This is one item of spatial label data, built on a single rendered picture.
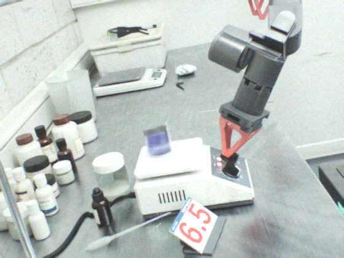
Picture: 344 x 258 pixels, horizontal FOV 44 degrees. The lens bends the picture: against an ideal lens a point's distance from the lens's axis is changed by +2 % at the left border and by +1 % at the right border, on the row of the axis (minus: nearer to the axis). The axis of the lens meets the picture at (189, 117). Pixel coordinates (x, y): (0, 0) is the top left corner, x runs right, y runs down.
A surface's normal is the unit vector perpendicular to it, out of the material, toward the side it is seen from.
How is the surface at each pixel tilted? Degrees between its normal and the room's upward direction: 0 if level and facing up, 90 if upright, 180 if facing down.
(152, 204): 90
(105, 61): 93
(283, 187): 0
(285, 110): 90
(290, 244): 0
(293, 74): 90
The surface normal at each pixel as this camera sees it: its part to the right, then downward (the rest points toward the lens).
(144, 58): 0.02, 0.40
